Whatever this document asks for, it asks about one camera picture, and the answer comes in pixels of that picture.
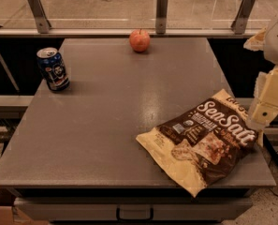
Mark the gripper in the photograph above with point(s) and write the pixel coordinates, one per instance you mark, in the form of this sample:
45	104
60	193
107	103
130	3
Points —
277	44

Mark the cardboard box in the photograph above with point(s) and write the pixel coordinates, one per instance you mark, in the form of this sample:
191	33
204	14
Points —
10	215

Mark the right metal bracket post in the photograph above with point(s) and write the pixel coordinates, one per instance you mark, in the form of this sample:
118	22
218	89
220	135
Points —
239	24

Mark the red apple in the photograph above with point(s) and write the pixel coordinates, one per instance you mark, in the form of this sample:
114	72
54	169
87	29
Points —
139	40

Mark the grey drawer with black handle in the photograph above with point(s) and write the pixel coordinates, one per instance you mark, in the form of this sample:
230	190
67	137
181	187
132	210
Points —
132	209

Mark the brown sea salt chip bag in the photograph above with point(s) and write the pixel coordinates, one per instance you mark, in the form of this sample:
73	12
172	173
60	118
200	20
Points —
203	145

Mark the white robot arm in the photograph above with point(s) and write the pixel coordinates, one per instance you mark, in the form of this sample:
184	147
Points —
264	107

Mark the middle metal bracket post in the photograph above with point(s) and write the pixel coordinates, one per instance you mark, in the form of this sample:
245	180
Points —
161	16

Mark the blue soda can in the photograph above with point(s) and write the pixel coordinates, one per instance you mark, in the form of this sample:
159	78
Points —
52	68

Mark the left metal bracket post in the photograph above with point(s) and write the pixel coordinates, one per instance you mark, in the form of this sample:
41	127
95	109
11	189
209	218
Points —
42	23

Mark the metal bracket post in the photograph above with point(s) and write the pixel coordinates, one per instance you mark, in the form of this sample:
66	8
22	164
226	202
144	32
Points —
239	24
161	16
42	23

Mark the clear acrylic barrier panel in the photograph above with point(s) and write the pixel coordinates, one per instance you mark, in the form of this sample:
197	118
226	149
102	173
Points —
119	14

